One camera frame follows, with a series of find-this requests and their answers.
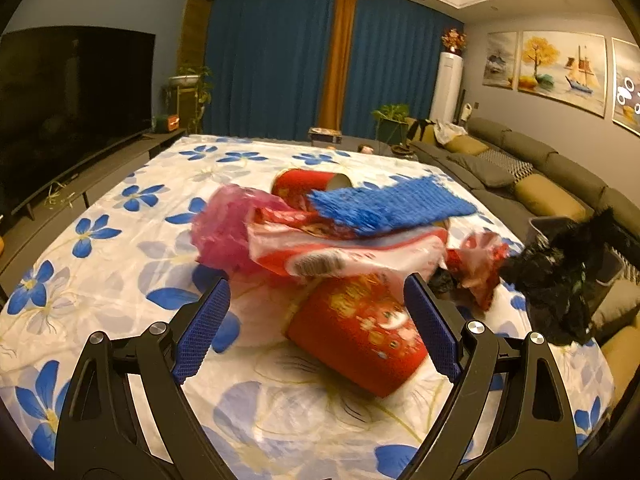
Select blue woven cloth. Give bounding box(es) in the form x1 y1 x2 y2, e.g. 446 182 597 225
306 172 481 238

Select small red plastic wrapper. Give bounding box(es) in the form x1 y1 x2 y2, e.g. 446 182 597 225
445 232 511 311

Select green leafy potted plant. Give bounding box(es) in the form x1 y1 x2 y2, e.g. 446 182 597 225
372 105 411 146

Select red paper cup white inside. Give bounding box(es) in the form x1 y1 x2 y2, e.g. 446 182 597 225
270 169 353 211

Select white blue floral tablecloth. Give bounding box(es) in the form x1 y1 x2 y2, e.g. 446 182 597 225
0 134 616 480

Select dark grey low table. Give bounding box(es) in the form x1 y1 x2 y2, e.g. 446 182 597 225
215 132 418 161

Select grey plastic bin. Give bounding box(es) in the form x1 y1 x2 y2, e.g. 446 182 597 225
529 216 626 286

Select grey seat cushion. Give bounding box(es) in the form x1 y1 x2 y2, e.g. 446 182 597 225
590 292 640 341

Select blue curtain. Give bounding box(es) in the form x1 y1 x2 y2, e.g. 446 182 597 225
342 0 466 136
204 0 336 137

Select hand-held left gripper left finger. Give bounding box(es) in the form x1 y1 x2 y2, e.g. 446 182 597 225
54 276 236 480

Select white cloth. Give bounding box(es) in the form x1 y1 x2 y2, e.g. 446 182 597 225
434 121 468 143

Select brown wooden wall panel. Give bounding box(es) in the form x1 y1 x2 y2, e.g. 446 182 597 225
182 0 216 133

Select small yellow cushion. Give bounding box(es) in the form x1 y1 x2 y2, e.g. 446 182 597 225
445 136 488 156

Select large red printed paper cup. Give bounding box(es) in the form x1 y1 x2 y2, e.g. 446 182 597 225
282 272 431 398

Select straw strands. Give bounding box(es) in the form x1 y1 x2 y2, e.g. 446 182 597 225
45 182 76 208

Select tree and sailboat painting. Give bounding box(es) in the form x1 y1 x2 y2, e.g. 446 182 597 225
517 30 607 118

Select grey sofa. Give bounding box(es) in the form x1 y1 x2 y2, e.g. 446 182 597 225
407 117 640 411

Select pink plastic bag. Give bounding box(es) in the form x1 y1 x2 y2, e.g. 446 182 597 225
191 185 291 278

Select black flat television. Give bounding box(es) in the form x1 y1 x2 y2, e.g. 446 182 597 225
0 26 157 218

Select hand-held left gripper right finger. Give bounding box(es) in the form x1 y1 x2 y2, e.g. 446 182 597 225
392 272 581 480

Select yellow seat cushion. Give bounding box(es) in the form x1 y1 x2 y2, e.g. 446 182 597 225
600 327 640 393

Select large yellow cushion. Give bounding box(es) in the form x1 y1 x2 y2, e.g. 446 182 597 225
515 176 586 221

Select red white plastic wrapper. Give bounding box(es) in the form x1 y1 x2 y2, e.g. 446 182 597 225
245 207 451 286

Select small grey boat painting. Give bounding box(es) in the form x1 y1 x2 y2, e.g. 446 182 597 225
482 31 518 90

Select dark grey television stand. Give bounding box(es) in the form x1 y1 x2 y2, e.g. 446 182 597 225
0 127 188 306

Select black white patterned cushion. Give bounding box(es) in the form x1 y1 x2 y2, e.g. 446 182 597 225
477 149 535 181

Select orange curtain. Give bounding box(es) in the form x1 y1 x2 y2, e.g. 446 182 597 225
319 0 358 133

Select white framed painting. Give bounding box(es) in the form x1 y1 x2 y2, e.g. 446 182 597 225
611 37 640 138

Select orange artificial flowers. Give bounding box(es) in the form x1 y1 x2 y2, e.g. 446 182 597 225
441 28 467 56

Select white standing air conditioner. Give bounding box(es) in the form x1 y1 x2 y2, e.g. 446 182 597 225
431 51 463 126

